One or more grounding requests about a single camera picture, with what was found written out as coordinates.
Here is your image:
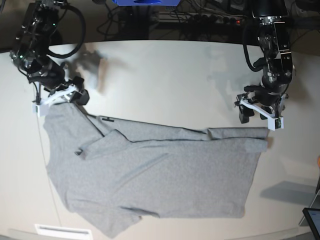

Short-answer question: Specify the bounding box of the white label strip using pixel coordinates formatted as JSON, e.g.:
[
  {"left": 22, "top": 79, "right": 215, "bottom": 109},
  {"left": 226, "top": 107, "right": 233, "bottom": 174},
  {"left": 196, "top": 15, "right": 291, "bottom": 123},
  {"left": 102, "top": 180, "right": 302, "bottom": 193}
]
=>
[{"left": 34, "top": 224, "right": 92, "bottom": 235}]

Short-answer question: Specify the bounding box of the blue plastic base block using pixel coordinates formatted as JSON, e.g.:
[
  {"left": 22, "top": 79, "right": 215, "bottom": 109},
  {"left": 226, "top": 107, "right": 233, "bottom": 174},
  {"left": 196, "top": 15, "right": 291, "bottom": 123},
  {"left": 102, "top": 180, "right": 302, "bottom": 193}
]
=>
[{"left": 112, "top": 0, "right": 180, "bottom": 7}]

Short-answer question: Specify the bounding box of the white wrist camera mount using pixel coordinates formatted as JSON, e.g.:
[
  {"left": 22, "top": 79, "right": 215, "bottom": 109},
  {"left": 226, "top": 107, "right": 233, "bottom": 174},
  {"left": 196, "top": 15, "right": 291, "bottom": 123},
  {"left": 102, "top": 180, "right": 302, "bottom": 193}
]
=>
[
  {"left": 32, "top": 83, "right": 69, "bottom": 118},
  {"left": 234, "top": 94, "right": 286, "bottom": 131}
]

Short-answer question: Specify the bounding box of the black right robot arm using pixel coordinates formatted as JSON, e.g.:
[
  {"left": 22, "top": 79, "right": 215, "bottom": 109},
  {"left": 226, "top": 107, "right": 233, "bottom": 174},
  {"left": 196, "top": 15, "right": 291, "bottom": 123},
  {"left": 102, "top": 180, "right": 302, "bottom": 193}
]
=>
[{"left": 10, "top": 0, "right": 90, "bottom": 107}]

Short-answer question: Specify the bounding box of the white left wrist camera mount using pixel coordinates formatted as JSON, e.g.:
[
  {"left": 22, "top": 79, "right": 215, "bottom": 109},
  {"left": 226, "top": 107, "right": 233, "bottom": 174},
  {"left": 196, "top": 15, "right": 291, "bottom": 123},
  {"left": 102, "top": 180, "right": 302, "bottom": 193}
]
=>
[{"left": 234, "top": 94, "right": 286, "bottom": 131}]

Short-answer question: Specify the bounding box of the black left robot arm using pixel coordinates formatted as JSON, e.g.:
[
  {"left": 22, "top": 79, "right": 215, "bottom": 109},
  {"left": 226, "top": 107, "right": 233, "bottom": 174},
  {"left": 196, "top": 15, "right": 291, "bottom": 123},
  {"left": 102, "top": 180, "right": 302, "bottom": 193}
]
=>
[{"left": 234, "top": 0, "right": 294, "bottom": 131}]

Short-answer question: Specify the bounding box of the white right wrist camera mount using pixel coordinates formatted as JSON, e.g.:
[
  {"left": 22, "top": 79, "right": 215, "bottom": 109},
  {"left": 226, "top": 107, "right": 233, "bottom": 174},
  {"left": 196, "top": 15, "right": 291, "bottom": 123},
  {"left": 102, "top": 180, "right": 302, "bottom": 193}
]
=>
[{"left": 32, "top": 83, "right": 69, "bottom": 118}]

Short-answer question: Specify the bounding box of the grey T-shirt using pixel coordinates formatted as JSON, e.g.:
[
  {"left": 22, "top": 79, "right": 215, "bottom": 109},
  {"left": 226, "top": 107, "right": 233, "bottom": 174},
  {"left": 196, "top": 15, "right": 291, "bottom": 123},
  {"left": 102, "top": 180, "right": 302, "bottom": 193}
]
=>
[{"left": 43, "top": 103, "right": 268, "bottom": 238}]

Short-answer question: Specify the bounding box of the white power strip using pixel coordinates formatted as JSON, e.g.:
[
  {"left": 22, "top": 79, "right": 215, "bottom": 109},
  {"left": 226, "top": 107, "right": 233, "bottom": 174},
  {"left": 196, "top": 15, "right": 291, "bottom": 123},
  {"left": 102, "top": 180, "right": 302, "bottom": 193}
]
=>
[{"left": 156, "top": 11, "right": 246, "bottom": 26}]

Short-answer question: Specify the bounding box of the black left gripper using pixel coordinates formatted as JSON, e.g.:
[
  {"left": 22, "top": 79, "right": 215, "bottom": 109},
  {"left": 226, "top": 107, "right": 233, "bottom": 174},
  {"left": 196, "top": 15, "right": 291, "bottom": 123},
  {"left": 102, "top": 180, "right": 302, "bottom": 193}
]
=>
[{"left": 239, "top": 84, "right": 288, "bottom": 124}]

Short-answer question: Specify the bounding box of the black tablet with stand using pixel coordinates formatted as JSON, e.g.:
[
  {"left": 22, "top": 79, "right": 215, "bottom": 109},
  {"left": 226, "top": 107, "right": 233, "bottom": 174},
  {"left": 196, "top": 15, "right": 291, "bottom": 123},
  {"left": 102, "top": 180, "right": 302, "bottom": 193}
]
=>
[{"left": 298, "top": 179, "right": 320, "bottom": 240}]

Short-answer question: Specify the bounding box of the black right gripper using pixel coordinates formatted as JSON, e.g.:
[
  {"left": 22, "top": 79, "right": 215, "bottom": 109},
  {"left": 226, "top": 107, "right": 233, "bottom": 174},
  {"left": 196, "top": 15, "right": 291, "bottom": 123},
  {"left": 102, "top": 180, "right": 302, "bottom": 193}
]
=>
[{"left": 62, "top": 76, "right": 90, "bottom": 106}]

